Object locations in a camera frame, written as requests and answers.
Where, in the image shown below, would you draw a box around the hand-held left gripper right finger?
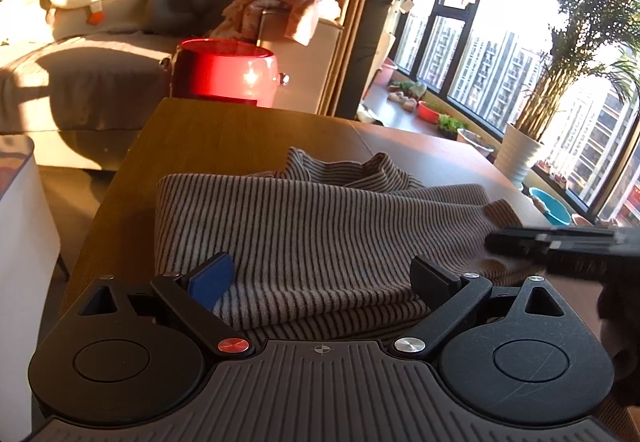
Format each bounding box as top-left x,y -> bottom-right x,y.
394,256 -> 571,362

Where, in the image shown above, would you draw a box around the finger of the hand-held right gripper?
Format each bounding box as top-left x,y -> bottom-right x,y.
485,227 -> 616,273

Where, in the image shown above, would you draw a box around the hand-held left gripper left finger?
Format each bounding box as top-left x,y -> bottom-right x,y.
80,252 -> 256,357

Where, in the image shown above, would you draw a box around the brown striped sweater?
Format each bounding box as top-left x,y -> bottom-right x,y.
154,147 -> 523,353

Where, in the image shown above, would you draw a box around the person's right hand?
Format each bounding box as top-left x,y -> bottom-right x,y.
597,278 -> 640,404

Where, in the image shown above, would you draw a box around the teal bowl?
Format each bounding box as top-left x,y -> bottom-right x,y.
529,187 -> 572,227

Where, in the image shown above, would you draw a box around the potted palm in white pot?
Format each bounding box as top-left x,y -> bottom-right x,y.
492,0 -> 640,189

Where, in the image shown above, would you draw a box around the pale pink bowl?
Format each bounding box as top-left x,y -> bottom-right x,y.
457,128 -> 496,158

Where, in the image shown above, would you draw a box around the green leafy plant tray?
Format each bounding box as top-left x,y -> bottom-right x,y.
437,114 -> 469,138

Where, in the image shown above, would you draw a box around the small red bowl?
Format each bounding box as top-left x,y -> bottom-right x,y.
417,101 -> 444,123

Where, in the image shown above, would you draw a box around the small windowsill ornaments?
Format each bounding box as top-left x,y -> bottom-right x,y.
387,81 -> 426,109

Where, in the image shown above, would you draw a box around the white coffee table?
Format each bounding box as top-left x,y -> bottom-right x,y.
0,134 -> 62,403

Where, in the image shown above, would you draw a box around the red pot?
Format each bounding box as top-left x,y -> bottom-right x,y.
160,38 -> 291,109

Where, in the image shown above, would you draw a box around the beige sofa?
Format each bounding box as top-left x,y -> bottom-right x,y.
0,0 -> 346,173

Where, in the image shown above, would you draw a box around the beige curtain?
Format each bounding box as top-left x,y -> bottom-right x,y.
320,0 -> 396,120

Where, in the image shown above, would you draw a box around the grey pillow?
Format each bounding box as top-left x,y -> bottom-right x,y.
142,0 -> 217,35

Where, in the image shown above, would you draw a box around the black window frame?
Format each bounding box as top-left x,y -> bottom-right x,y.
390,0 -> 640,229

